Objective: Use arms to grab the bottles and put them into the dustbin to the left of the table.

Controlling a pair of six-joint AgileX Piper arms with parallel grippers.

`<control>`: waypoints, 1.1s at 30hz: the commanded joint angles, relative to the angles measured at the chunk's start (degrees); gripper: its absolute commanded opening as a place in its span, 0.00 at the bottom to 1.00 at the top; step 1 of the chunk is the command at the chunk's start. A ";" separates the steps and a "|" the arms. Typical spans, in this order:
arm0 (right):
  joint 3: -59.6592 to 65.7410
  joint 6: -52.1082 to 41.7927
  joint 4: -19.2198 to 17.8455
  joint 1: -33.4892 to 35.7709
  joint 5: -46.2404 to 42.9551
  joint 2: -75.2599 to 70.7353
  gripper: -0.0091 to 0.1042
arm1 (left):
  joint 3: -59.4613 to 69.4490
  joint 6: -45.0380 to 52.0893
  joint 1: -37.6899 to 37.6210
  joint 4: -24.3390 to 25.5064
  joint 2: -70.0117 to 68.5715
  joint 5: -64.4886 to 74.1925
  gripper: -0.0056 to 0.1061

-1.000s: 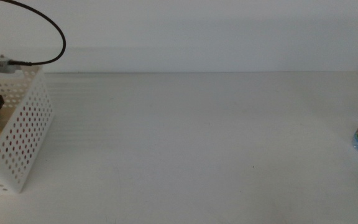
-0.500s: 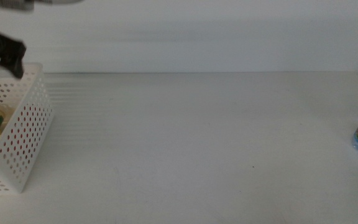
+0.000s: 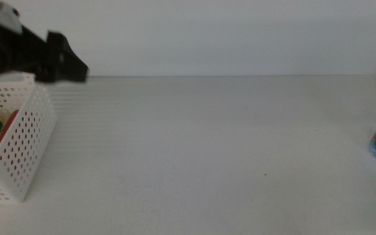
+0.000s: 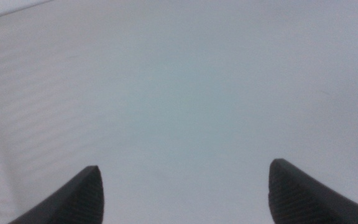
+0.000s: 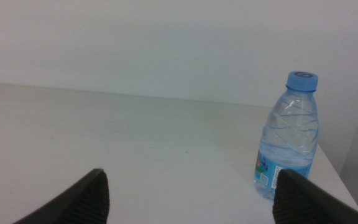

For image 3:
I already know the red cola can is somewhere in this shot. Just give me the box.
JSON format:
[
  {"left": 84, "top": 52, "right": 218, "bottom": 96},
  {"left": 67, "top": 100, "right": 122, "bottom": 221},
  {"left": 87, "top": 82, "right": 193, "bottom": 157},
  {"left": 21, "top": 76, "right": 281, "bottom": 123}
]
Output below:
[{"left": 0, "top": 110, "right": 20, "bottom": 161}]

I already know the white perforated plastic basket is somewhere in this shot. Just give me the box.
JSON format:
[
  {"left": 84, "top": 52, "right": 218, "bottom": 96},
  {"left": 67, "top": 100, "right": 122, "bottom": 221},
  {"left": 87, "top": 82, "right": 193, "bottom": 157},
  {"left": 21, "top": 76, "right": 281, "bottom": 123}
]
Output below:
[{"left": 0, "top": 72, "right": 58, "bottom": 204}]

